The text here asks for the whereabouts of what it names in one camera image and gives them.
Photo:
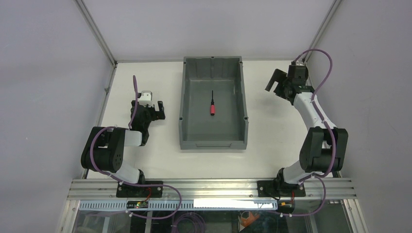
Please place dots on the grey plastic bin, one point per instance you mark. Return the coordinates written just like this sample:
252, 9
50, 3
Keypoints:
228, 128

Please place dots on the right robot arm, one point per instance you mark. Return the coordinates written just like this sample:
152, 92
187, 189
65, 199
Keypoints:
324, 147

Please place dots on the white slotted cable duct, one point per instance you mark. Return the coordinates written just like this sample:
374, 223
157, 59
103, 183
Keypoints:
171, 205

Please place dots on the aluminium mounting rail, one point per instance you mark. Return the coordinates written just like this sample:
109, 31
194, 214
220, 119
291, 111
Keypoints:
189, 189

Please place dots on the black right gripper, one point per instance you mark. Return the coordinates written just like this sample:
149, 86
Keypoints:
280, 86

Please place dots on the orange object under table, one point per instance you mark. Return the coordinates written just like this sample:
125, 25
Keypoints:
246, 218

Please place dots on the red handled screwdriver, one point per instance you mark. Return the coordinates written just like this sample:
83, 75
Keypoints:
212, 104

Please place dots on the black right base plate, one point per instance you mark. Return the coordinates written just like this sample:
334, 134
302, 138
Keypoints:
273, 188

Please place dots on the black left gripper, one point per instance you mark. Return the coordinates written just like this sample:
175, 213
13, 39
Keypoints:
149, 109

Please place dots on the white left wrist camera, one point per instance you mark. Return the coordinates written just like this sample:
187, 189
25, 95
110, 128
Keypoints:
146, 98

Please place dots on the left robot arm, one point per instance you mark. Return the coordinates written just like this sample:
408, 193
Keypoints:
104, 148

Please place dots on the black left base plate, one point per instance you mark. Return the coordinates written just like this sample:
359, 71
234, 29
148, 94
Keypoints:
128, 191

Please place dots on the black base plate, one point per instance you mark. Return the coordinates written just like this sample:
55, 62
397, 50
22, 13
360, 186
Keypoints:
128, 191
273, 188

